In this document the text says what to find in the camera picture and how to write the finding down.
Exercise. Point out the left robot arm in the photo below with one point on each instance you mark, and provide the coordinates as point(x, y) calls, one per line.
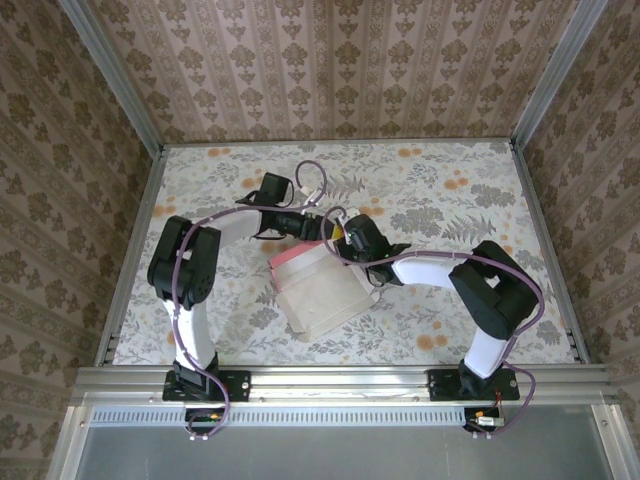
point(185, 260)

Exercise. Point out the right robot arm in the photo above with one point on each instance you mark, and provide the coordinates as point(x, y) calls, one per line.
point(490, 290)

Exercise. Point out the floral tablecloth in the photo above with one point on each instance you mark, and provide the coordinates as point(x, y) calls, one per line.
point(425, 200)

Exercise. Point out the grey metal panel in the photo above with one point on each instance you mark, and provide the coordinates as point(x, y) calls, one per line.
point(340, 455)

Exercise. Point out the aluminium frame rail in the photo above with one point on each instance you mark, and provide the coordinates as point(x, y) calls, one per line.
point(340, 385)

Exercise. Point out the aluminium side rail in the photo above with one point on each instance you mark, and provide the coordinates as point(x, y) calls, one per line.
point(550, 250)
point(132, 250)

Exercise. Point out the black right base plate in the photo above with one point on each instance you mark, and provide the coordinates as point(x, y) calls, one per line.
point(445, 385)

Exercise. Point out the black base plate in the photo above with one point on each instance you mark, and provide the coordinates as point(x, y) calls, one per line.
point(445, 385)
point(240, 385)

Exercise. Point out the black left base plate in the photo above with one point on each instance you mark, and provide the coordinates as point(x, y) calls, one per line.
point(240, 385)

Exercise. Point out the aluminium corner post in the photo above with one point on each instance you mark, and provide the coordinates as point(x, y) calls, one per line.
point(115, 75)
point(555, 75)

